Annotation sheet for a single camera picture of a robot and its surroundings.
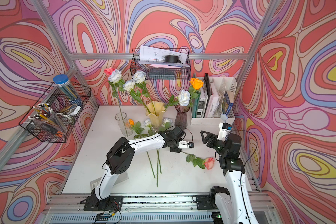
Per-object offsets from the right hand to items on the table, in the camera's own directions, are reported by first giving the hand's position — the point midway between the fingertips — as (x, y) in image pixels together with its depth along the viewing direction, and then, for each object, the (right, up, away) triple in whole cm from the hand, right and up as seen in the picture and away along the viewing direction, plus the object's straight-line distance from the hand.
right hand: (205, 136), depth 77 cm
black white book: (+4, +27, +15) cm, 31 cm away
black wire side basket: (-76, +14, -4) cm, 77 cm away
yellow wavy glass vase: (-30, +15, +18) cm, 38 cm away
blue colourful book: (+22, +20, +24) cm, 38 cm away
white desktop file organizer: (+20, +36, +26) cm, 49 cm away
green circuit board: (-55, -40, -6) cm, 69 cm away
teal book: (-3, +21, +11) cm, 24 cm away
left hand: (-12, -8, +15) cm, 21 cm away
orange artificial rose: (-46, +4, +27) cm, 53 cm away
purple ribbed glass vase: (-13, +9, +18) cm, 24 cm away
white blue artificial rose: (-23, +4, +24) cm, 34 cm away
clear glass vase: (-52, +6, +17) cm, 55 cm away
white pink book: (+10, +21, +14) cm, 27 cm away
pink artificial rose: (+3, -18, +7) cm, 19 cm away
